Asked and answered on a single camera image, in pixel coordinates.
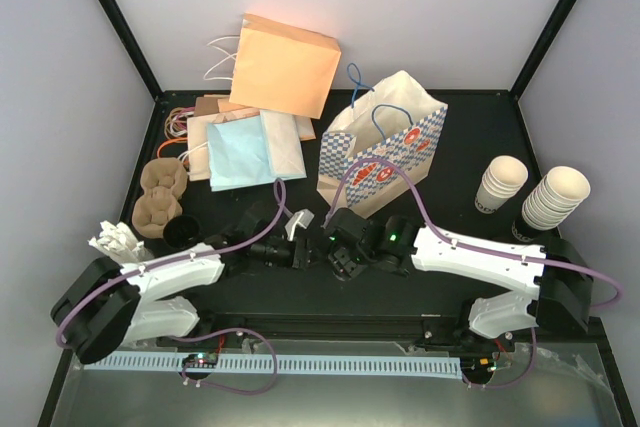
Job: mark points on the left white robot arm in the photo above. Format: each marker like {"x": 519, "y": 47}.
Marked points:
{"x": 113, "y": 304}

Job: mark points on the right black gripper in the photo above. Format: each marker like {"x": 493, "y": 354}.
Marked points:
{"x": 346, "y": 269}

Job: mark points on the blue checkered paper bag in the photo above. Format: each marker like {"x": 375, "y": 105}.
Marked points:
{"x": 391, "y": 127}

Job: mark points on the light blue paper bag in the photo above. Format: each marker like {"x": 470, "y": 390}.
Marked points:
{"x": 238, "y": 155}

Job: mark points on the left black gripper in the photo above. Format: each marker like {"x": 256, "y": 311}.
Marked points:
{"x": 302, "y": 250}

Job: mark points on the white paper bag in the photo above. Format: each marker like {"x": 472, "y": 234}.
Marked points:
{"x": 283, "y": 145}

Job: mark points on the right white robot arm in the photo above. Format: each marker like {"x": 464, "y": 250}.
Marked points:
{"x": 546, "y": 286}

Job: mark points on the light blue cable duct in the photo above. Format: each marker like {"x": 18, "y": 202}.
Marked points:
{"x": 283, "y": 364}

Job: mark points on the brown flat paper bag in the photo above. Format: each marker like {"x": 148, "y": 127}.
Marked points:
{"x": 208, "y": 104}

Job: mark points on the orange paper bag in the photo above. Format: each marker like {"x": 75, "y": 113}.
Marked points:
{"x": 283, "y": 68}

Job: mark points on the brown pulp cup carrier stack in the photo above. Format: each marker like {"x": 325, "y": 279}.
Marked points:
{"x": 163, "y": 181}

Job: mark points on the beige kraft paper bag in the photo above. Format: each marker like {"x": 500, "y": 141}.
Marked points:
{"x": 197, "y": 153}

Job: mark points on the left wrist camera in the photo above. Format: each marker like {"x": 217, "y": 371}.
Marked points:
{"x": 299, "y": 220}

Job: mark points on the short stack paper cups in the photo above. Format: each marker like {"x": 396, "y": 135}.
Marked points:
{"x": 501, "y": 181}

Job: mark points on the tall stack paper cups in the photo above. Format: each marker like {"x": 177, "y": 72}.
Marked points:
{"x": 550, "y": 203}

